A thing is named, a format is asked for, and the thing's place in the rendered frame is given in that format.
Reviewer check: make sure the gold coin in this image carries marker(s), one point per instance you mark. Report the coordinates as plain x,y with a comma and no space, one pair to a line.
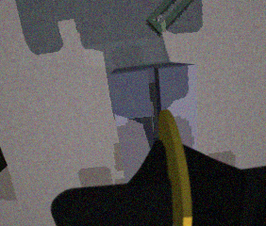
177,168

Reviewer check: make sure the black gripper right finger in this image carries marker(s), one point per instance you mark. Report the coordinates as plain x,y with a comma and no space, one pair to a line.
223,195

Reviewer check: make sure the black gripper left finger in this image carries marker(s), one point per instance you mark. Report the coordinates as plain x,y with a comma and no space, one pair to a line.
146,200

